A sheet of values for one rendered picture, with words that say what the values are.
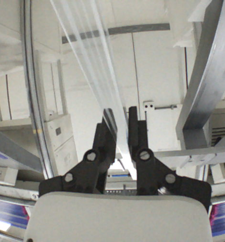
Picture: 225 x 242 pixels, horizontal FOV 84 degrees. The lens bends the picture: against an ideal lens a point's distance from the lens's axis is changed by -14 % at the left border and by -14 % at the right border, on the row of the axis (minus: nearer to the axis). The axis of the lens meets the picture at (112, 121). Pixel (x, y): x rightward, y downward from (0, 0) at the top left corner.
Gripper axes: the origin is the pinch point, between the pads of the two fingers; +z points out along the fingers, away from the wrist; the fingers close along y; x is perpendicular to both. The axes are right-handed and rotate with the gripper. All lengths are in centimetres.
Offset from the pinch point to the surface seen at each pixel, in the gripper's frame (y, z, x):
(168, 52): 46, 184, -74
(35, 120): -42, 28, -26
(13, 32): -44, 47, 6
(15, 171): -64, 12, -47
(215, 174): 32, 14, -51
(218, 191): 36, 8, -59
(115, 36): -23, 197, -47
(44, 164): -43, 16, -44
